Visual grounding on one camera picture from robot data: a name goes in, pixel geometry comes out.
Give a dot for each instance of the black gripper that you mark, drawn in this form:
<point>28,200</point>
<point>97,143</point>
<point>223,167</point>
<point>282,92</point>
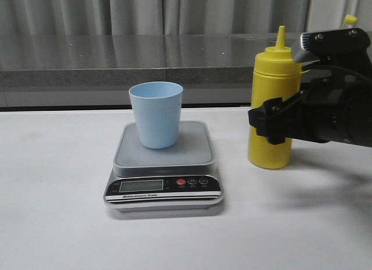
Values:
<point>337,108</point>

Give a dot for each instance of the yellow squeeze bottle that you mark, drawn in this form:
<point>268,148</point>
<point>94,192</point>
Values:
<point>276,74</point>

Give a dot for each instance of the light blue plastic cup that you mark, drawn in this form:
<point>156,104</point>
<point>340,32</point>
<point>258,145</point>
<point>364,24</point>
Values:
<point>157,107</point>

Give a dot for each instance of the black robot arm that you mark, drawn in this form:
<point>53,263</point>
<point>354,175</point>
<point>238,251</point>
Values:
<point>333,108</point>

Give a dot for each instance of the silver digital kitchen scale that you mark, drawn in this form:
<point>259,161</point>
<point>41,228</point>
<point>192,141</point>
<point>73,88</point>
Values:
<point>178,181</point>

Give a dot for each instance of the grey stone counter ledge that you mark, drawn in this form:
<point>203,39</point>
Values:
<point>48,72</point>

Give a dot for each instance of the white pleated curtain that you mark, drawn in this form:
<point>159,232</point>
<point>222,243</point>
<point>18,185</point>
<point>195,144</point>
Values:
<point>176,17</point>

